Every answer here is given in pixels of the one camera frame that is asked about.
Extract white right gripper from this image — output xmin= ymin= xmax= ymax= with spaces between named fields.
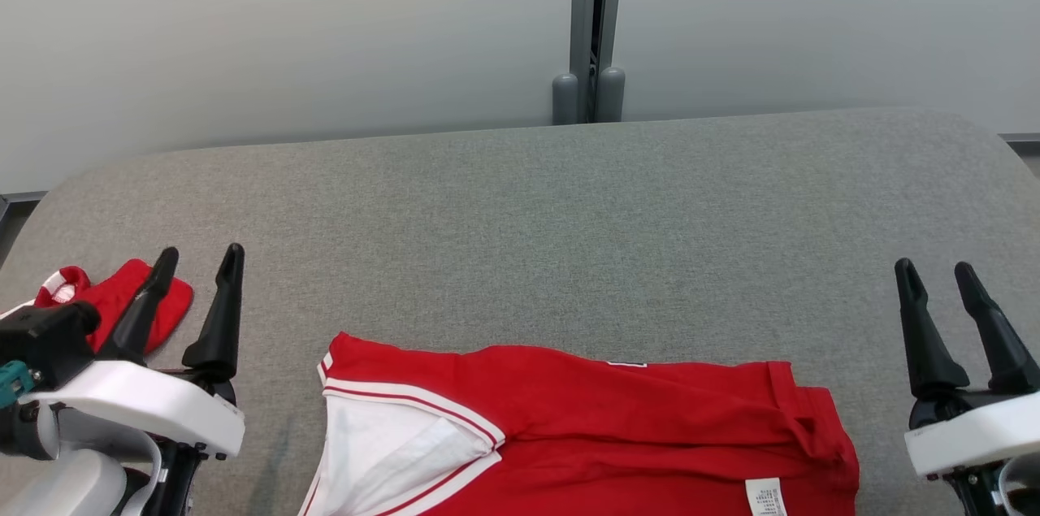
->
xmin=894 ymin=258 xmax=1040 ymax=516

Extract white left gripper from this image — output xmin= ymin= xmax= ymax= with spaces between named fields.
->
xmin=28 ymin=243 xmax=246 ymax=516

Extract red shorts with white stripe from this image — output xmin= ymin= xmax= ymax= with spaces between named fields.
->
xmin=34 ymin=258 xmax=194 ymax=358

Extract red jersey with white sleeves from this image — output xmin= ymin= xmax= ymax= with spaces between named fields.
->
xmin=297 ymin=332 xmax=860 ymax=516

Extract grey fabric sofa seat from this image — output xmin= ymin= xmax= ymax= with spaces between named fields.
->
xmin=0 ymin=108 xmax=1040 ymax=516

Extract left cable with teal connector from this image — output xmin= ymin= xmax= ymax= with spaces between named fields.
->
xmin=0 ymin=362 xmax=37 ymax=411

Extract grey cylindrical post cap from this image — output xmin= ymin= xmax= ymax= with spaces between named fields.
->
xmin=596 ymin=67 xmax=626 ymax=124
xmin=552 ymin=74 xmax=580 ymax=125

